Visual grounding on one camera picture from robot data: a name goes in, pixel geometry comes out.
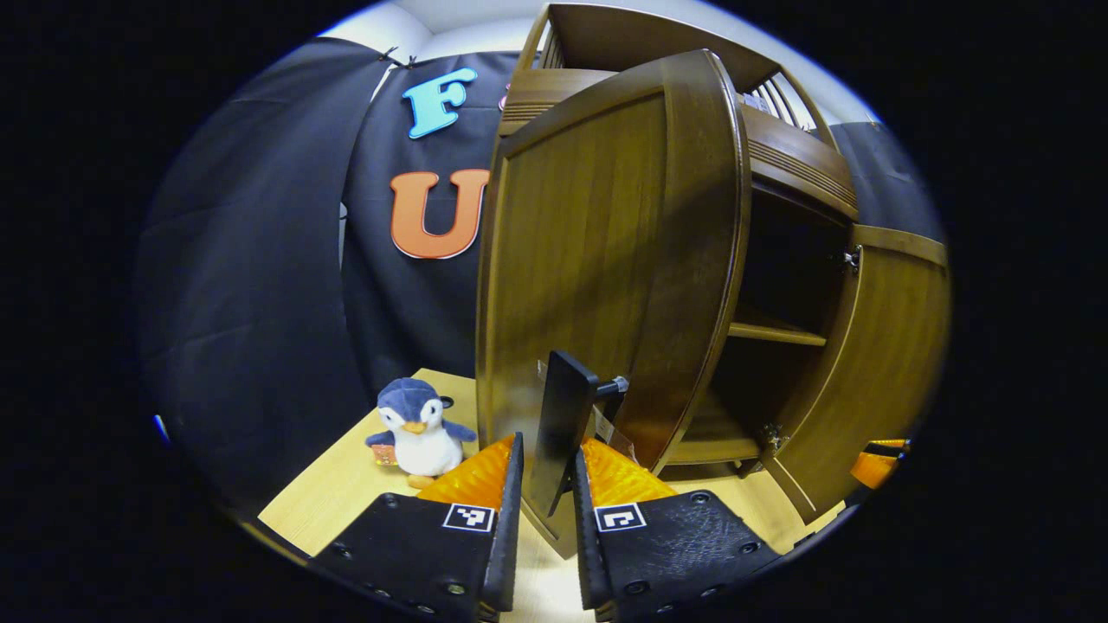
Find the wooden double-door shoe cabinet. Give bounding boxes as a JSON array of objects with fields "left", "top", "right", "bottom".
[{"left": 474, "top": 3, "right": 866, "bottom": 485}]

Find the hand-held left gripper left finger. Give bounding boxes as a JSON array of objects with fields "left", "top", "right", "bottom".
[{"left": 309, "top": 433, "right": 526, "bottom": 623}]

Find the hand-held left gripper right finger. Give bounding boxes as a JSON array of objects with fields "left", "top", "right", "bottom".
[{"left": 571, "top": 437, "right": 785, "bottom": 623}]

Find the wooden cabinet door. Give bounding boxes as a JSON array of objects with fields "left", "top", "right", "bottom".
[
  {"left": 760, "top": 223, "right": 952, "bottom": 525},
  {"left": 474, "top": 49, "right": 753, "bottom": 560}
]

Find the wooden inner cabinet shelf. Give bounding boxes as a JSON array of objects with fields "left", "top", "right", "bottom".
[{"left": 727, "top": 321, "right": 828, "bottom": 348}]

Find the black backdrop cloth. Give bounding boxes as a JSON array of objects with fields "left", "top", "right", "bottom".
[{"left": 134, "top": 36, "right": 947, "bottom": 513}]

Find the penguin plush toy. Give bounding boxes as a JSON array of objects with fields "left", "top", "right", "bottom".
[{"left": 364, "top": 377, "right": 480, "bottom": 491}]

